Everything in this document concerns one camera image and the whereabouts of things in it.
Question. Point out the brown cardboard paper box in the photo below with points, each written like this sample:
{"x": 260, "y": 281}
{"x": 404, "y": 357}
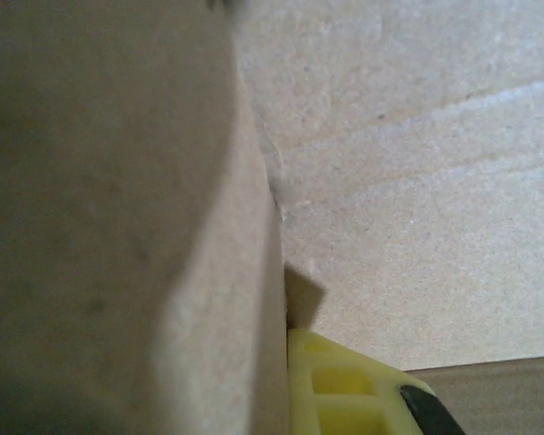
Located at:
{"x": 390, "y": 136}

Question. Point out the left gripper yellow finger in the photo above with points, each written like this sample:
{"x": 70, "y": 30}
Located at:
{"x": 344, "y": 408}

